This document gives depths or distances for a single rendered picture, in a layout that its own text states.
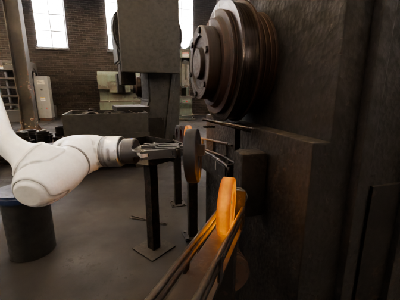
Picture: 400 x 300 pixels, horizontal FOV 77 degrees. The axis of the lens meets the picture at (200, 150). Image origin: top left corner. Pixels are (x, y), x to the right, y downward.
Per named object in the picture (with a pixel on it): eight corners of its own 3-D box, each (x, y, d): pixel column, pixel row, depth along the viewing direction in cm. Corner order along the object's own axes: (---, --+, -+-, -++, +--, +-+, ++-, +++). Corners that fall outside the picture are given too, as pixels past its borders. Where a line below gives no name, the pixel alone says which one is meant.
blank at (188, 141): (201, 127, 78) (190, 127, 79) (194, 129, 63) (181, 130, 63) (202, 175, 80) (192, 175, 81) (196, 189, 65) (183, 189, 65)
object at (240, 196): (244, 226, 75) (246, 191, 74) (243, 227, 75) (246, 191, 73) (220, 222, 78) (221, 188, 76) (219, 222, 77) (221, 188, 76)
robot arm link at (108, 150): (100, 171, 71) (120, 171, 70) (95, 139, 69) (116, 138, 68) (114, 162, 80) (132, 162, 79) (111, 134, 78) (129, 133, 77)
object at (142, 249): (150, 233, 184) (146, 136, 167) (177, 246, 167) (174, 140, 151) (127, 246, 168) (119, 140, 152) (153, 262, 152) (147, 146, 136)
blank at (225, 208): (232, 238, 71) (220, 237, 72) (237, 186, 77) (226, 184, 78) (227, 234, 57) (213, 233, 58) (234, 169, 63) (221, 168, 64)
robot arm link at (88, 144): (116, 161, 81) (96, 180, 69) (71, 161, 83) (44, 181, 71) (109, 128, 77) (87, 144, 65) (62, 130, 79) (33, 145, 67)
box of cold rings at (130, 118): (143, 153, 424) (140, 105, 406) (150, 166, 348) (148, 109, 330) (75, 158, 390) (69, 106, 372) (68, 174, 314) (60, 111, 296)
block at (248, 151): (256, 206, 100) (259, 147, 95) (266, 215, 93) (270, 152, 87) (231, 209, 97) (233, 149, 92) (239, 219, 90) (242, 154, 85)
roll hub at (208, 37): (200, 98, 119) (200, 34, 112) (221, 100, 92) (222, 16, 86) (188, 98, 117) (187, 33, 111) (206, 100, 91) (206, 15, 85)
